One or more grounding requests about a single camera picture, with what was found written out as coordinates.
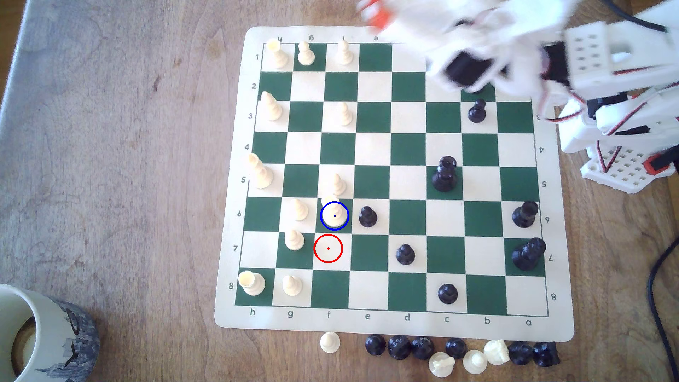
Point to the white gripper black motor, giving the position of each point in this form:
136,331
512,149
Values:
396,22

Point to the white chess queen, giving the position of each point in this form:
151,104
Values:
335,216

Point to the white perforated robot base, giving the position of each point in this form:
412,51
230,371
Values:
626,171

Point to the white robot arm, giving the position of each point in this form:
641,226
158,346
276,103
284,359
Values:
589,50

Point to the white chess pawn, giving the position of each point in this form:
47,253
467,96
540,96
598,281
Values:
345,116
345,54
305,55
338,185
294,241
475,362
292,286
329,343
300,211

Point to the white chess rook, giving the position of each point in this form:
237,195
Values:
252,284
276,55

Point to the white chess bishop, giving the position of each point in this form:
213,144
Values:
271,109

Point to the green and cream chess mat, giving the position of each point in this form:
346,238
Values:
408,154

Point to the black chess queen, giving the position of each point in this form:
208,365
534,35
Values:
444,178

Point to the white chess king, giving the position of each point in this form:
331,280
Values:
260,175

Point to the black chess bishop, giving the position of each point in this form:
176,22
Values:
524,216

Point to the black chess king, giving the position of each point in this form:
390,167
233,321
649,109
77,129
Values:
527,255

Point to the black chess piece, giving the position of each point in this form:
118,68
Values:
521,354
399,348

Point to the red clamp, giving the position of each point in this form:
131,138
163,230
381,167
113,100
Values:
658,163

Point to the white mug with skyline print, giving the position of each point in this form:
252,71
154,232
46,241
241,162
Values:
58,339

